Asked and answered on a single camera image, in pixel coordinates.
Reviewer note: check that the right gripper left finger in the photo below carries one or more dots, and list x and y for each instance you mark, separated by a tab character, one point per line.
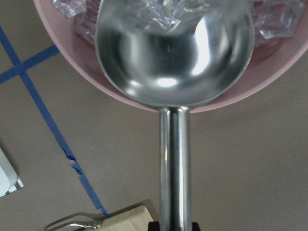
154	226

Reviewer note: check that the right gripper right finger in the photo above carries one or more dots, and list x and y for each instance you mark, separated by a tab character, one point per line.
195	226

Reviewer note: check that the steel ice scoop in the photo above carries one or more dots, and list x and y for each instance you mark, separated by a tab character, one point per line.
173	72

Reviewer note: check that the clear ice cubes pile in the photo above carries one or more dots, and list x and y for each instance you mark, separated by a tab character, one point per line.
271	18

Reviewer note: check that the bamboo cutting board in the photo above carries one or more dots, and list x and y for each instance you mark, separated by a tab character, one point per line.
136	219

